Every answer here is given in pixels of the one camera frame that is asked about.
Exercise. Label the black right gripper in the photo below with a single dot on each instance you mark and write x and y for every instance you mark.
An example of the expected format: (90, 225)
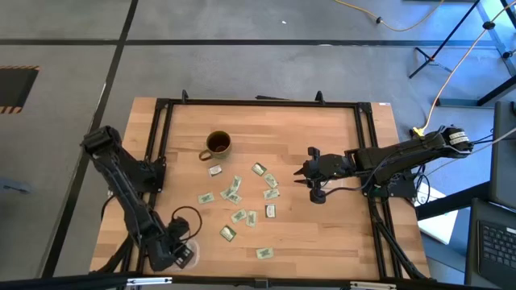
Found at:
(328, 167)

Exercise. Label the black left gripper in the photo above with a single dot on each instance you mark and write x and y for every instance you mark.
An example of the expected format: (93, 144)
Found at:
(177, 237)

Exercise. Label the pale green Stevia packet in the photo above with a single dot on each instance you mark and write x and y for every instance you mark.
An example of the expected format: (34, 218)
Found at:
(251, 218)
(235, 199)
(236, 183)
(227, 193)
(238, 215)
(271, 194)
(265, 253)
(206, 197)
(271, 180)

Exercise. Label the green white Truvia packet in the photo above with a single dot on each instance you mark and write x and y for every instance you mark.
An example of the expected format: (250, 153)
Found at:
(215, 170)
(259, 168)
(227, 233)
(270, 210)

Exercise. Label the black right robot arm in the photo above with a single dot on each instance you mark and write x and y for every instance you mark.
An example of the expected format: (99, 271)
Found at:
(403, 159)

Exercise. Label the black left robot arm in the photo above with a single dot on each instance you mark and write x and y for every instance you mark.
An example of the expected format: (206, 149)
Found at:
(129, 201)

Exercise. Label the clear plastic bin white label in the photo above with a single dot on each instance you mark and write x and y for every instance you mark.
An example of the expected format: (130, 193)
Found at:
(196, 247)

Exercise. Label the teal brown ceramic mug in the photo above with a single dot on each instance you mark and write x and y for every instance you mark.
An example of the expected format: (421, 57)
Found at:
(219, 142)

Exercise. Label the black beam with silver brackets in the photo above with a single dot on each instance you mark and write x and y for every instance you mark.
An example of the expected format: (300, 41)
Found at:
(80, 282)

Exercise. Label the black metal bar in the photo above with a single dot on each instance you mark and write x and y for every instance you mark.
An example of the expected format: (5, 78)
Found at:
(451, 202)

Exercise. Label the grey blue floor object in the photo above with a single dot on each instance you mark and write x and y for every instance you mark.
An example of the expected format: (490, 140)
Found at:
(12, 185)

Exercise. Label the black metal stand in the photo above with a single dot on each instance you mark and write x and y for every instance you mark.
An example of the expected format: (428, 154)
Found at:
(440, 42)

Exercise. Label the dark laptop with keyboard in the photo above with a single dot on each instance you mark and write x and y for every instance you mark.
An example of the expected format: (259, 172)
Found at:
(498, 245)

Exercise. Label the black mat with hazard stripes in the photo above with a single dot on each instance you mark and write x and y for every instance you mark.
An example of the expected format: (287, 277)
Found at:
(16, 88)

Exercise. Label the black metal table frame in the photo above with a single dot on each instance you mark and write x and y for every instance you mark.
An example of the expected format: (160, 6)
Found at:
(262, 103)

